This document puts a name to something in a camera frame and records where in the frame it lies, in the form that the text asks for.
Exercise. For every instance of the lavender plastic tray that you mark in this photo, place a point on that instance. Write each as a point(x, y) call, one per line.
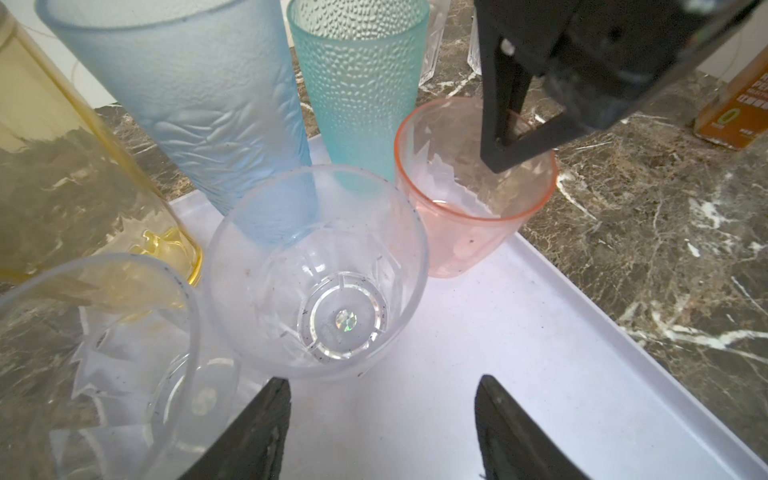
point(605, 403)

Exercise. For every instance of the brown bottle black cap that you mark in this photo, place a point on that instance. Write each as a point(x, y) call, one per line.
point(738, 115)

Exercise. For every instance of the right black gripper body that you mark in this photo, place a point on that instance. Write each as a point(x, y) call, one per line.
point(600, 60)

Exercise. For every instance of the pink ribbed plastic cup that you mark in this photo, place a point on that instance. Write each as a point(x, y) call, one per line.
point(468, 211)

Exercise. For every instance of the clear faceted tumbler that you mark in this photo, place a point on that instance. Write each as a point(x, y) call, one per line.
point(314, 273)

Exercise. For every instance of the clear small tumbler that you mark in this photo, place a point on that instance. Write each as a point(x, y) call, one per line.
point(109, 370)

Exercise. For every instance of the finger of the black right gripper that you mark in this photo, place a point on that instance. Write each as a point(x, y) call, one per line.
point(510, 120)

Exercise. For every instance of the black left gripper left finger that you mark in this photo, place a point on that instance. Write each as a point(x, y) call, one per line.
point(252, 447)

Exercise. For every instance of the teal dimpled plastic cup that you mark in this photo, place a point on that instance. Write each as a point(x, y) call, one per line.
point(361, 62)

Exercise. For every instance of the amber plastic cup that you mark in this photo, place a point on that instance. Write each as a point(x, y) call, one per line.
point(69, 189)

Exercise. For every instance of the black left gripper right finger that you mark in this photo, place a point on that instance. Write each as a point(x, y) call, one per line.
point(512, 444)

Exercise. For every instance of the blue grey plastic cup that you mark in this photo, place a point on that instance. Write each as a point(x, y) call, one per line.
point(211, 82)

